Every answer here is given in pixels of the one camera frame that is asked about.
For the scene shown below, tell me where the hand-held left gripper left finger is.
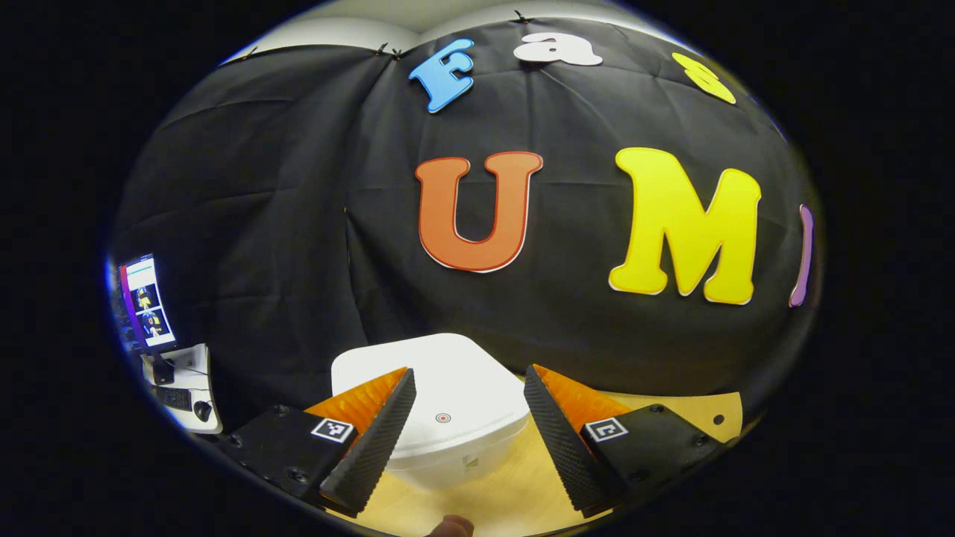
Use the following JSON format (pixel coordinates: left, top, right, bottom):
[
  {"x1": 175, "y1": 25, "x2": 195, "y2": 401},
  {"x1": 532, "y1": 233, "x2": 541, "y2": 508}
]
[{"x1": 220, "y1": 366, "x2": 418, "y2": 518}]

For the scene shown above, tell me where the computer monitor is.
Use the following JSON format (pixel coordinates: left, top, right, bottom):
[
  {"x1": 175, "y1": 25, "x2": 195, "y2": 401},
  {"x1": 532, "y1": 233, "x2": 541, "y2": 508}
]
[{"x1": 118, "y1": 254, "x2": 181, "y2": 354}]

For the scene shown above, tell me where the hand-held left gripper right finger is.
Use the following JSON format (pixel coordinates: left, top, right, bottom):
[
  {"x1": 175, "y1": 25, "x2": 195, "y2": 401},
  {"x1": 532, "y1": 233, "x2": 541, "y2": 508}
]
[{"x1": 523, "y1": 363, "x2": 725, "y2": 520}]

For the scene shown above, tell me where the black backdrop cloth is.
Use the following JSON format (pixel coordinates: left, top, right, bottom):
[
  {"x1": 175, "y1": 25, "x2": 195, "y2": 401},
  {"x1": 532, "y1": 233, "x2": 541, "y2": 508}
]
[{"x1": 108, "y1": 16, "x2": 825, "y2": 433}]

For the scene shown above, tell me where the white desktop garbage bin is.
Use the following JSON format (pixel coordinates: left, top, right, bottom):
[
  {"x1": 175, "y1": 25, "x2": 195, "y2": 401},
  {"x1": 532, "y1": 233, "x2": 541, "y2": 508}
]
[{"x1": 331, "y1": 333, "x2": 533, "y2": 492}]

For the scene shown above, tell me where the white side desk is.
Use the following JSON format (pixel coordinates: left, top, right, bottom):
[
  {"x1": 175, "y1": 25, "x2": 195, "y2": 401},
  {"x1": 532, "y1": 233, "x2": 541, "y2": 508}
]
[{"x1": 142, "y1": 344, "x2": 224, "y2": 436}]

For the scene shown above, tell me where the black keyboard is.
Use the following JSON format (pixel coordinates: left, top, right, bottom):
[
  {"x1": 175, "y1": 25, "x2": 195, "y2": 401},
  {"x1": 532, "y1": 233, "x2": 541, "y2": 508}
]
[{"x1": 155, "y1": 386, "x2": 194, "y2": 413}]

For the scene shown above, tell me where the wooden desktop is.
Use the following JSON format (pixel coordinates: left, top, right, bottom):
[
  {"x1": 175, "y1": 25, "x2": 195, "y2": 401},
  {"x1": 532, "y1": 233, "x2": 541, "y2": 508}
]
[{"x1": 328, "y1": 392, "x2": 745, "y2": 537}]

